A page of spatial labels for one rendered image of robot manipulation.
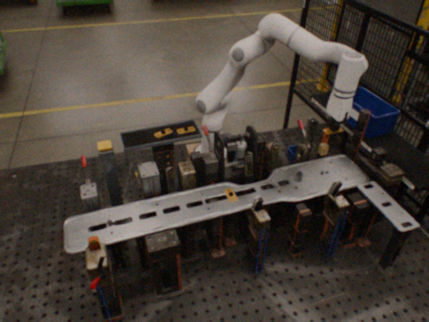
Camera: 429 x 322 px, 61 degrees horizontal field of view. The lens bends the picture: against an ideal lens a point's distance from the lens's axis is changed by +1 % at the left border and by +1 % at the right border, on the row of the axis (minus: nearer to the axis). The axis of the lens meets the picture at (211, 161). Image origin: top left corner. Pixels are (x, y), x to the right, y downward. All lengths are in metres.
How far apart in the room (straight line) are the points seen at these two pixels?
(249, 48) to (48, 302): 1.37
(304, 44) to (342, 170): 0.66
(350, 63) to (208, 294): 1.10
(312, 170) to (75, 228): 1.10
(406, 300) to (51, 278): 1.55
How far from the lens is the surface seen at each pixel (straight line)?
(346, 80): 1.50
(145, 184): 1.59
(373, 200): 1.75
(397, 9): 3.74
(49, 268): 1.88
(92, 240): 1.37
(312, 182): 1.74
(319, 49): 1.52
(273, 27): 1.58
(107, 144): 1.69
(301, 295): 1.71
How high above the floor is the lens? 2.13
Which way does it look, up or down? 39 degrees down
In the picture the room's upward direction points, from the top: 1 degrees clockwise
